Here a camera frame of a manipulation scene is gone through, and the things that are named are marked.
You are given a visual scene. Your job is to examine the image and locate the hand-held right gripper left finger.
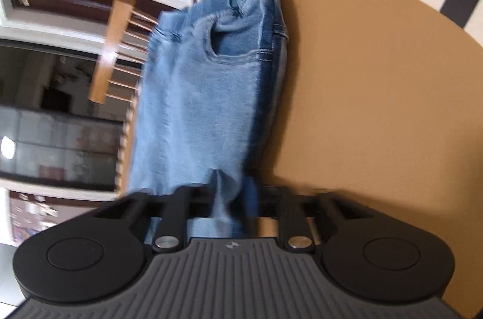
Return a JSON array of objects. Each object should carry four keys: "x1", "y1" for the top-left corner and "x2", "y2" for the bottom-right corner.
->
[{"x1": 92, "y1": 185, "x2": 216, "y2": 254}]

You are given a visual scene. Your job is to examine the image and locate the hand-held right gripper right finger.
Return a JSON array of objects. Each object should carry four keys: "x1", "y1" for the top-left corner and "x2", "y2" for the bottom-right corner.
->
[{"x1": 245, "y1": 185, "x2": 369, "y2": 253}]

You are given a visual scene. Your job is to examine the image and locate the blue denim jeans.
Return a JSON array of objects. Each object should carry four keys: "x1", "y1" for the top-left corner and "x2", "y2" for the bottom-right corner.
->
[{"x1": 126, "y1": 0, "x2": 290, "y2": 240}]

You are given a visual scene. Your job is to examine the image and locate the wooden spindle chair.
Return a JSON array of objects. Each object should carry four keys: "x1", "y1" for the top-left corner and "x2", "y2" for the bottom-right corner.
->
[{"x1": 88, "y1": 0, "x2": 160, "y2": 105}]

